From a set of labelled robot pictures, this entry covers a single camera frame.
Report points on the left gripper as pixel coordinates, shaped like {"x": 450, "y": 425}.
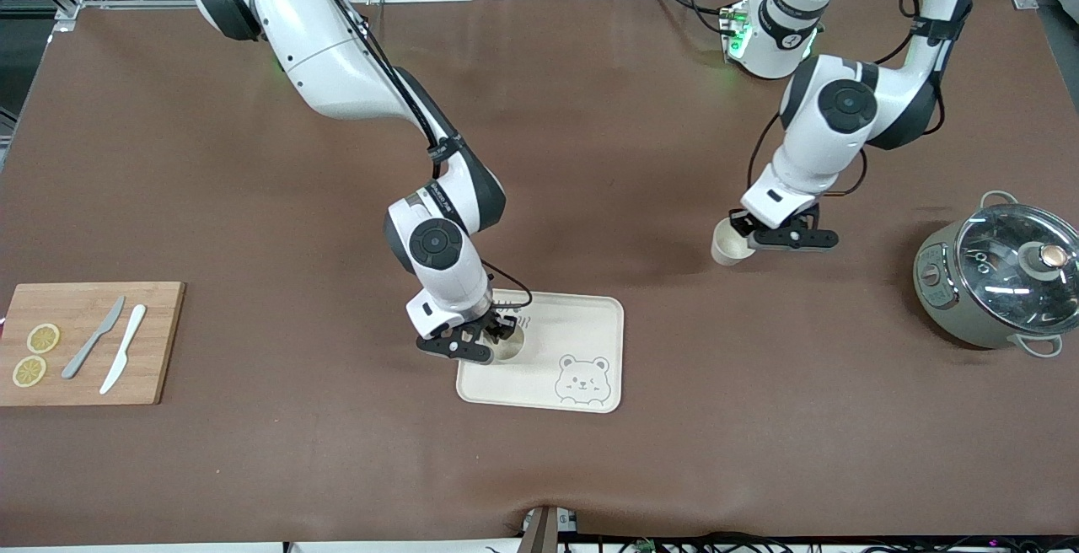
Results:
{"x": 807, "y": 218}

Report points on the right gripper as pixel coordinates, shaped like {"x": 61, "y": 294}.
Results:
{"x": 495, "y": 325}

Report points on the white plastic cup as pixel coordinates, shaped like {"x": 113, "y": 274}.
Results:
{"x": 727, "y": 251}
{"x": 511, "y": 352}

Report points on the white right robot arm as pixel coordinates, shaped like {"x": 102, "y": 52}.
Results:
{"x": 337, "y": 72}

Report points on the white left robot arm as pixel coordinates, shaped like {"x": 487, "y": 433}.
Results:
{"x": 830, "y": 148}

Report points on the beige bear print tray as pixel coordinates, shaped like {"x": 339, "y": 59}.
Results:
{"x": 573, "y": 342}

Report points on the metal table edge clamp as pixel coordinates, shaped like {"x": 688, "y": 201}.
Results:
{"x": 544, "y": 532}

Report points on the grey-green cooking pot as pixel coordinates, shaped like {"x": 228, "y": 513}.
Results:
{"x": 944, "y": 308}

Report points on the glass pot lid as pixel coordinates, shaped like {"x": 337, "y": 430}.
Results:
{"x": 995, "y": 283}

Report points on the wooden cutting board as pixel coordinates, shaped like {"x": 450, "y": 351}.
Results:
{"x": 160, "y": 351}

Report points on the white plastic knife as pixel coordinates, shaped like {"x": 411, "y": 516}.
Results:
{"x": 123, "y": 349}

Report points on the grey plastic knife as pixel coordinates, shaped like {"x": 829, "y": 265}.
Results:
{"x": 93, "y": 338}

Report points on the yellow lemon slice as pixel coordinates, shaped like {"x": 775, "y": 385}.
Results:
{"x": 43, "y": 338}
{"x": 29, "y": 371}

